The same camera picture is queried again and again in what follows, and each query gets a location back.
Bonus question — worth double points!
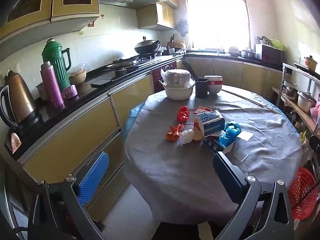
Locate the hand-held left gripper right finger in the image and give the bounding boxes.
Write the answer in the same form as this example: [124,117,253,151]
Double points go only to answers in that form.
[212,151,295,240]

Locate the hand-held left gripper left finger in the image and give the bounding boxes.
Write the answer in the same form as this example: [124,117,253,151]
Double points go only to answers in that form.
[27,151,110,240]

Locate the blue plastic bag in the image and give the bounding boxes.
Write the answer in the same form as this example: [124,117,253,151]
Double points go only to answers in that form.
[218,121,242,148]

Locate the white paper sheet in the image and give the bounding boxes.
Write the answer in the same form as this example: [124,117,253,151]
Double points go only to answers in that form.
[235,131,254,142]

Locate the blue white cardboard box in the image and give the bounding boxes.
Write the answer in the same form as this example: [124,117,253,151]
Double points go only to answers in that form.
[196,110,225,138]

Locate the orange juice carton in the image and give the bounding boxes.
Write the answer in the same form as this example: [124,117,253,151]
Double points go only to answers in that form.
[194,106,213,115]

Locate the red wrapper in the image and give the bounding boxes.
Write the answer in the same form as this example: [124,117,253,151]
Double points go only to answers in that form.
[177,106,190,123]

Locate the red plastic basket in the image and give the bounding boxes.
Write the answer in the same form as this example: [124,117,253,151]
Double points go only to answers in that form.
[287,167,318,222]

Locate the grey tablecloth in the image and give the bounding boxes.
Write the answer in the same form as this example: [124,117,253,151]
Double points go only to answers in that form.
[122,85,303,224]

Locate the yellow kitchen base cabinets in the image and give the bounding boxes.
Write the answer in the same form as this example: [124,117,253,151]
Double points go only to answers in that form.
[5,51,285,205]

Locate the long bamboo stick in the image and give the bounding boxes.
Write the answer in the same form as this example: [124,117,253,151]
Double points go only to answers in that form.
[221,89,279,112]

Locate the red white bowl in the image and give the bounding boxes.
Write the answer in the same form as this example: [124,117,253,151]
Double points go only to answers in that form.
[207,84,222,95]
[204,75,223,85]

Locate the stained white square pad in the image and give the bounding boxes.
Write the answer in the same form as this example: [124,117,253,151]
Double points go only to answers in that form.
[10,132,23,153]

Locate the pink cup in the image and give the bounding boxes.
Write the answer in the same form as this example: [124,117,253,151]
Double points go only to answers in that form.
[64,85,77,99]

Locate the black chopstick holder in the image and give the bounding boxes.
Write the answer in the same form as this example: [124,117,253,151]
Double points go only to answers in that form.
[195,78,209,98]

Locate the white basin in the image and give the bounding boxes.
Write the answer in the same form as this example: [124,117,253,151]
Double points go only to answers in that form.
[162,81,195,101]

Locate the purple thermos flask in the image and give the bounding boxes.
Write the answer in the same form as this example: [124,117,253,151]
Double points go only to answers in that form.
[40,61,66,110]

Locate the brown bowl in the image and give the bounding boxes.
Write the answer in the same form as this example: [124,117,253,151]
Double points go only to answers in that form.
[69,69,87,85]

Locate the glass lidded pot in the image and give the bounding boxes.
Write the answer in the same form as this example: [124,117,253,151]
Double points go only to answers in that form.
[285,86,299,100]

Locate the brass electric kettle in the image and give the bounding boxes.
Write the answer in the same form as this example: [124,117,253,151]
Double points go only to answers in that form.
[0,70,43,130]

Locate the steel cooking pot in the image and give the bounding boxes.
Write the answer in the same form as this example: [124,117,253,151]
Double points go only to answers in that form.
[297,90,317,113]

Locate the metal pot in plastic bag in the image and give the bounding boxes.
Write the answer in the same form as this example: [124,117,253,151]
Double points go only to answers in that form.
[160,68,195,88]

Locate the red plastic bag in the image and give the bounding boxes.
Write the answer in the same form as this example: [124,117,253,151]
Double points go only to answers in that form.
[310,94,320,124]

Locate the bundle of black chopsticks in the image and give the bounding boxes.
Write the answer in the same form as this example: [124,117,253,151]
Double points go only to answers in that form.
[182,58,200,80]

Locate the flat frying pan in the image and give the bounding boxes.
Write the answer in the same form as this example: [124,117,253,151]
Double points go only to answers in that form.
[106,57,139,70]

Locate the dark red built-in appliance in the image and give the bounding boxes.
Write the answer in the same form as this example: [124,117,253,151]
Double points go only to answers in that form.
[151,59,178,93]

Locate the green thermos jug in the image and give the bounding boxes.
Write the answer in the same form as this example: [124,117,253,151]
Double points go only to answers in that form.
[41,38,72,90]

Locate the steel bowls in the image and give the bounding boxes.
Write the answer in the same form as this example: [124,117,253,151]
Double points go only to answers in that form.
[240,49,256,59]

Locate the metal shelf rack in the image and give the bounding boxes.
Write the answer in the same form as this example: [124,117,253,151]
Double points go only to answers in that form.
[272,62,320,160]

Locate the microwave oven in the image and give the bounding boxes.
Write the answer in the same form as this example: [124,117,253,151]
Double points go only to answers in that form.
[255,44,285,65]

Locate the gas stove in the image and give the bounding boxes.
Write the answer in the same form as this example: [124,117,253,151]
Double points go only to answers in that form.
[102,54,163,74]

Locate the enamel pot with lid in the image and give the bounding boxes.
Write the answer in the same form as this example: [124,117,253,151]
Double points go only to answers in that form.
[304,55,318,71]

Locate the green plastic basin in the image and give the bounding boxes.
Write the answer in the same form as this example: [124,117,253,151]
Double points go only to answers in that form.
[269,39,285,50]

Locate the black wok with lid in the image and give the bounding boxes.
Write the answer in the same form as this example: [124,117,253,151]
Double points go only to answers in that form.
[134,36,161,55]

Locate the grey hanging pouch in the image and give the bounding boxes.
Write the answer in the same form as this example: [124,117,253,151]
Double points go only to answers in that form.
[175,19,189,37]

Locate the window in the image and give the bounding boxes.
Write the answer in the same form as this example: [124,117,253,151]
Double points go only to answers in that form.
[184,0,250,50]

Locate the wall socket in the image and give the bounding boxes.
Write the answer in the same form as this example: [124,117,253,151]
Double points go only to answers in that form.
[0,64,20,80]

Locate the plain yellow wall cabinet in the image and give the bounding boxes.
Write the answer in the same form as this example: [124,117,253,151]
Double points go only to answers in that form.
[136,1,178,30]

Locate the yellow wall cabinet glass doors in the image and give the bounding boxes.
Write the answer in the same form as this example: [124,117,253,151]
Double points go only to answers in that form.
[0,0,100,62]

